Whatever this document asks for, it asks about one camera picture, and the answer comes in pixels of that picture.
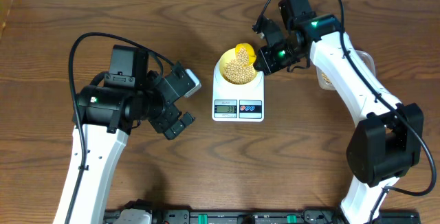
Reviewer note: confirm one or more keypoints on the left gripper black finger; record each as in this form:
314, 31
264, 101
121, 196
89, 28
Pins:
187, 119
172, 132

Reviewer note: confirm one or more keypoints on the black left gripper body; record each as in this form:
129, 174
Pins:
163, 119

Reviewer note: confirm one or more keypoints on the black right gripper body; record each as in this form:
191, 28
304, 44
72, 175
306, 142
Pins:
280, 54

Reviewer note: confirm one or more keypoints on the yellow measuring scoop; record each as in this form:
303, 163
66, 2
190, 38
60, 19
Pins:
245, 54

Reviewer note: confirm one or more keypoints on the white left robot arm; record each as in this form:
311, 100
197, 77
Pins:
108, 107

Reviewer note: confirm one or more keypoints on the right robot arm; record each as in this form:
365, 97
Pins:
385, 143

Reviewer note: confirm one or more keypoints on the soybeans in bowl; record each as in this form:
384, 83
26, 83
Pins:
238, 74

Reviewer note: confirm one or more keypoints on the yellow plastic bowl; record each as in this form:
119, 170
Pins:
227, 57

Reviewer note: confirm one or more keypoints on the white digital kitchen scale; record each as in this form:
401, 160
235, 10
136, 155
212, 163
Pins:
236, 103

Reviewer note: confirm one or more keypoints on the soybeans in container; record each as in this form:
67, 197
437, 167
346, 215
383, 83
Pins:
325, 78

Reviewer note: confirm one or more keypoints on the clear plastic container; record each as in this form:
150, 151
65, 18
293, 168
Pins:
325, 83

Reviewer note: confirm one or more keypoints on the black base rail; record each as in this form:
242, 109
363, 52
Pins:
141, 211

